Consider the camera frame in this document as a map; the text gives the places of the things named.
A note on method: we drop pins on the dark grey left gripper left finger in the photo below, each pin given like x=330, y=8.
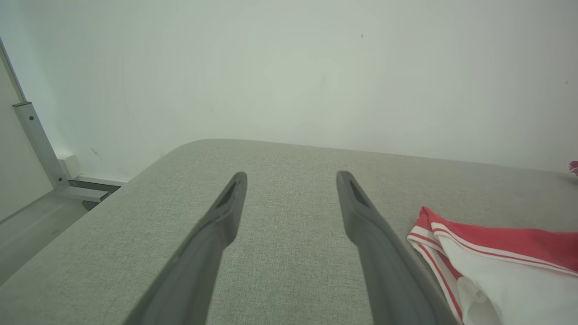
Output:
x=194, y=271

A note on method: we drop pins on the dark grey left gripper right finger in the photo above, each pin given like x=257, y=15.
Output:
x=388, y=271

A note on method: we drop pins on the red jersey with white sleeves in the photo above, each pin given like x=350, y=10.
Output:
x=519, y=280

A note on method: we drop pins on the red shorts with white stripes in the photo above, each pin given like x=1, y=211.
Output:
x=574, y=168

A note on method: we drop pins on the small white box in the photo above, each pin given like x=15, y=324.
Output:
x=70, y=166

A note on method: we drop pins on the white wall baseboard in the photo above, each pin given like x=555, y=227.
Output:
x=101, y=179

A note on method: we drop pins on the grey metal frame post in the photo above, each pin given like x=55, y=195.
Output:
x=40, y=140

